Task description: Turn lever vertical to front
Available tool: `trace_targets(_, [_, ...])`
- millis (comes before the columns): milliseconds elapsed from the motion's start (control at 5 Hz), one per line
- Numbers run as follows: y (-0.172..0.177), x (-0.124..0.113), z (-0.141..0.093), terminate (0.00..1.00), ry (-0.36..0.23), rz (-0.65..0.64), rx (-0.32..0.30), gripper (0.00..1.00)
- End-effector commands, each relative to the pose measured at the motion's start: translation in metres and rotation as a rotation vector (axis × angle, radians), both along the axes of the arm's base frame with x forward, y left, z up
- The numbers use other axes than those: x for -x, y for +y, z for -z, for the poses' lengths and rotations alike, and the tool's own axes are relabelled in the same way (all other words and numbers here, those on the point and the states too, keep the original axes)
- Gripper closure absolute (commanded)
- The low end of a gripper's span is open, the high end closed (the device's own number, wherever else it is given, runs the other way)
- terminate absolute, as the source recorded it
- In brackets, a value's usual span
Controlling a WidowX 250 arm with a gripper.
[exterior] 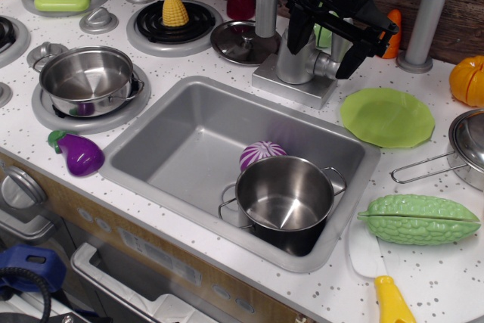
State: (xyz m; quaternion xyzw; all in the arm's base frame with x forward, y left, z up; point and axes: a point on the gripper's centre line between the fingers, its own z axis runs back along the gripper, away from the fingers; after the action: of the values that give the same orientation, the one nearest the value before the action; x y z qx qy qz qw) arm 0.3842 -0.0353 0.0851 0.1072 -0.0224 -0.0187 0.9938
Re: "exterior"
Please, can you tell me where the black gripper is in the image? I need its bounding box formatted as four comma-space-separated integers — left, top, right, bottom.
287, 0, 399, 79

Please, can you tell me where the silver faucet lever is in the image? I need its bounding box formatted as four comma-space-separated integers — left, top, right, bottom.
305, 33, 352, 79

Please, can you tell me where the green toy cabbage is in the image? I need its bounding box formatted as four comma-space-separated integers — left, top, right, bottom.
313, 24, 332, 49

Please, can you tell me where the silver toy faucet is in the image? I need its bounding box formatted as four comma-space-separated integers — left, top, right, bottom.
251, 0, 351, 110

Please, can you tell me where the orange toy carrot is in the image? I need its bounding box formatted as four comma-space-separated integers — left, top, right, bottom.
382, 9, 402, 59

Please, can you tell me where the steel pot lid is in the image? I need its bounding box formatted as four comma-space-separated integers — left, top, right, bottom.
210, 20, 281, 66

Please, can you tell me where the red toy pepper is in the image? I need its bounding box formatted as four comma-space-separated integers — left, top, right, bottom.
226, 0, 255, 20

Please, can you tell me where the green plastic plate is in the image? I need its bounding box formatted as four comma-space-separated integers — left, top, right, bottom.
340, 88, 435, 148

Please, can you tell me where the purple white toy onion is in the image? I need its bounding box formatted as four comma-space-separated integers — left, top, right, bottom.
239, 141, 287, 172

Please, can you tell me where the orange toy pumpkin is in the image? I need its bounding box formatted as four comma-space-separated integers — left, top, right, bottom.
449, 55, 483, 107

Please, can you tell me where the yellow toy corn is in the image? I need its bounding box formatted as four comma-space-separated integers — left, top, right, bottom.
162, 0, 189, 27

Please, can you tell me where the steel pot in sink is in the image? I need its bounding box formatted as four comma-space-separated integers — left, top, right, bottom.
218, 156, 347, 256

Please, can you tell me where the black coil burner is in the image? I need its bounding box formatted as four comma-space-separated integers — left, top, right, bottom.
126, 0, 222, 57

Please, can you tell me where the grey sink basin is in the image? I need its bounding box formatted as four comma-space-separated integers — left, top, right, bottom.
100, 76, 380, 273

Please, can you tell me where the green toy bitter gourd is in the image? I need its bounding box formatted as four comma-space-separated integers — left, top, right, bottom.
357, 194, 481, 246

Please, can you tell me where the steel pot on burner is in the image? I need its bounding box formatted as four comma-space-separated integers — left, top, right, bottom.
36, 45, 145, 118

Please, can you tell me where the purple toy eggplant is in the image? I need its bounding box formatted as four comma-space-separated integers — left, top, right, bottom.
48, 130, 105, 177

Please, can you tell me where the left edge burner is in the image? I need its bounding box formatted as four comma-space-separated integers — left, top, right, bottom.
0, 16, 30, 68

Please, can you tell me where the silver oven knob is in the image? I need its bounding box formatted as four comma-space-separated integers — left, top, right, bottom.
1, 166, 47, 223

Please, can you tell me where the blue clamp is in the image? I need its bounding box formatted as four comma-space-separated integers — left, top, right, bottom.
1, 244, 67, 301

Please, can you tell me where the grey vertical post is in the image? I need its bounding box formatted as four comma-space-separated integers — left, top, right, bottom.
396, 0, 445, 74

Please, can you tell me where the grey front burner ring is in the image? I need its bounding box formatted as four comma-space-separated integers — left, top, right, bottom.
31, 62, 152, 135

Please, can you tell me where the yellow handled toy knife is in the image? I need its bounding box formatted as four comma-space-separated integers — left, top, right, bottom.
348, 219, 416, 322

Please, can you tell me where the grey oven door handle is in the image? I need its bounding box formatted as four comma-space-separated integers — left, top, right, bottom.
1, 210, 63, 250

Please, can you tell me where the black cable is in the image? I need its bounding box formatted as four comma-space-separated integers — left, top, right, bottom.
0, 266, 52, 323

